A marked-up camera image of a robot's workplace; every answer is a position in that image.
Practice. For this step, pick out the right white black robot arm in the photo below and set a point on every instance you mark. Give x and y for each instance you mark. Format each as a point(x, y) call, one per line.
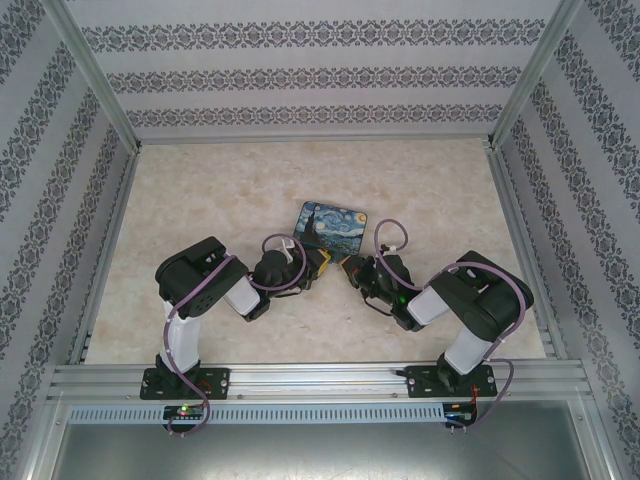
point(480, 300)

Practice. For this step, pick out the controller circuit board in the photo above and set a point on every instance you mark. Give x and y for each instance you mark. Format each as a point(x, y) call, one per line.
point(185, 411)
point(460, 412)

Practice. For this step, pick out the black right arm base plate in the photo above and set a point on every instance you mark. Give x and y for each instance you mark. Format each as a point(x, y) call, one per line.
point(417, 385)

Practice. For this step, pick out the left controller circuit board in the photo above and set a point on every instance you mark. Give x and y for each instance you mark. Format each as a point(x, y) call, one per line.
point(185, 411)

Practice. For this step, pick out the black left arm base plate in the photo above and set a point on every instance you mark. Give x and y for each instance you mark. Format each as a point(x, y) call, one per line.
point(220, 382)

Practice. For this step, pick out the aluminium frame post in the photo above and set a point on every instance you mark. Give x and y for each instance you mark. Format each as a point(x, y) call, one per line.
point(90, 70)
point(535, 70)

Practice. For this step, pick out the blue starry night tin box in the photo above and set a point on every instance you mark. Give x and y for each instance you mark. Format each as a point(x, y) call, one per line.
point(332, 227)

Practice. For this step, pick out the aluminium mounting rail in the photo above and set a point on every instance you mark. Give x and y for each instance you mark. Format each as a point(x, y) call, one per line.
point(320, 380)

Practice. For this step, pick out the aluminium table side rail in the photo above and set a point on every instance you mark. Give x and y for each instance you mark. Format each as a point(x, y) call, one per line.
point(107, 250)

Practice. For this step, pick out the right controller circuit board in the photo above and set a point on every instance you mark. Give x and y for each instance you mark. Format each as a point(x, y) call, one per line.
point(460, 412)

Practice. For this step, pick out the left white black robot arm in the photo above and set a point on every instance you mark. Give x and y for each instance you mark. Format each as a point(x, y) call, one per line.
point(180, 340)

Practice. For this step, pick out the grey sheet metal tray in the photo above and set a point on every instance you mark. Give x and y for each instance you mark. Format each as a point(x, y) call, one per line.
point(320, 452)

